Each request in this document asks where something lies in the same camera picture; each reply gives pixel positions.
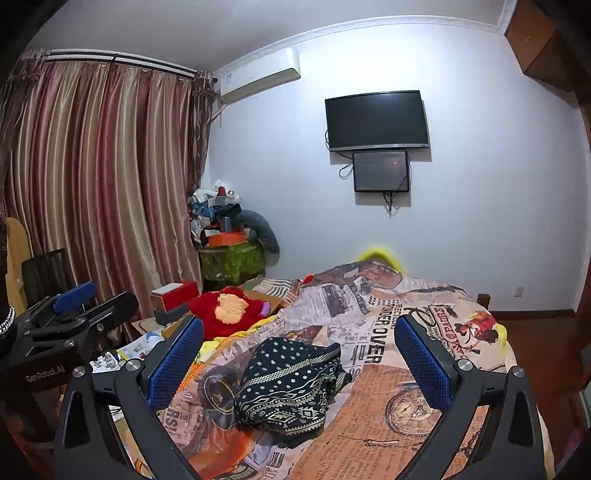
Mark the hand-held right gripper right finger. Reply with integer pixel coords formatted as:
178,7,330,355
394,314,546,480

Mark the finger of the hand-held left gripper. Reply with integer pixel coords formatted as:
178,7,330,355
21,290,140,361
18,281,98,331

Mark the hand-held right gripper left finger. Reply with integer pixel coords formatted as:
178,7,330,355
54,314,206,480

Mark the navy patterned hoodie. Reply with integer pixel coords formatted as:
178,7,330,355
233,336,354,437

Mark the black chair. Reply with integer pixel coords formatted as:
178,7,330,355
21,249,77,305

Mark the picture booklet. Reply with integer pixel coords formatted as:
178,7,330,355
117,332,164,361

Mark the yellow plush toy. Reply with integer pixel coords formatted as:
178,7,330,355
196,335,245,365

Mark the red plush toy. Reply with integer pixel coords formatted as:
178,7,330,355
187,286,273,340

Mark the red box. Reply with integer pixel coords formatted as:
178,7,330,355
161,279,202,312

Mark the newspaper print blanket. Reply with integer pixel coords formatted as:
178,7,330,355
134,258,518,480

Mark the green storage box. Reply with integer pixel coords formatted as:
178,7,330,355
198,244,267,284

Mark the striped satin curtain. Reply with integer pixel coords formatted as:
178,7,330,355
0,60,218,342

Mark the bright yellow plush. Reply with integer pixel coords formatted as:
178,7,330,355
358,247,407,273

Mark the orange box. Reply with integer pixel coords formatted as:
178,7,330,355
208,232,247,247

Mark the pile of clutter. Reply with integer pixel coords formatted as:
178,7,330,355
189,180,243,245

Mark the grey neck pillow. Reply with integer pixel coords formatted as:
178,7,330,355
238,210,281,256

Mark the white air conditioner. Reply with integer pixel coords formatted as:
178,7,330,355
213,47,302,104

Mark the small wall monitor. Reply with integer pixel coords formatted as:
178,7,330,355
352,149,411,193

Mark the curtain rail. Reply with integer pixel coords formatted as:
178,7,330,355
41,46,199,79

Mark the large wall television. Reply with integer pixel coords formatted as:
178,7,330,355
324,90,431,152

